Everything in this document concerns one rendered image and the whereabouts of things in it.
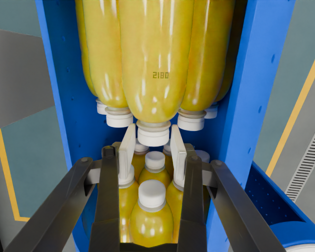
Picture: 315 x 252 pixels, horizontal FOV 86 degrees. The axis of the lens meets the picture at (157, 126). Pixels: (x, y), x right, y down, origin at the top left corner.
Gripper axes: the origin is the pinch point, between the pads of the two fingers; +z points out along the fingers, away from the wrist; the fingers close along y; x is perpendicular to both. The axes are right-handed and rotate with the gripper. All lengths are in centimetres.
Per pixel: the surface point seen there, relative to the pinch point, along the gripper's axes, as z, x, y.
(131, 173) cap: 6.7, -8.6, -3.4
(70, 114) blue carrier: 9.1, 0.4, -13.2
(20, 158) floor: 118, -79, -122
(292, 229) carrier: 20, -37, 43
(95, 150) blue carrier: 14.6, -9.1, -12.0
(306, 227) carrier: 20, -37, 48
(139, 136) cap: 1.7, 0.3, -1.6
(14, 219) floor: 118, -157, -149
